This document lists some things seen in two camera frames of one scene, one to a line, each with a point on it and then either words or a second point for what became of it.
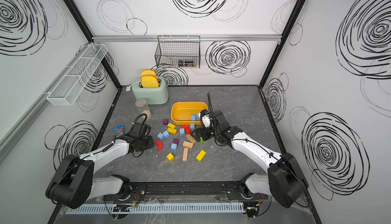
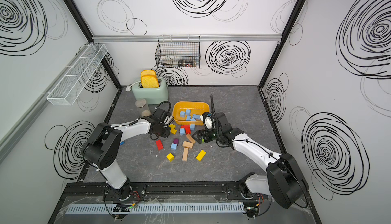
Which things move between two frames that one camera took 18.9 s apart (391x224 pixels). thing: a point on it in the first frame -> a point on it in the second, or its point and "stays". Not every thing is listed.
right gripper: x=197 y=133 stays
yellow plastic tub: x=181 y=112 stays
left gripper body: x=146 y=142 -> x=163 y=131
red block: x=159 y=144 stays
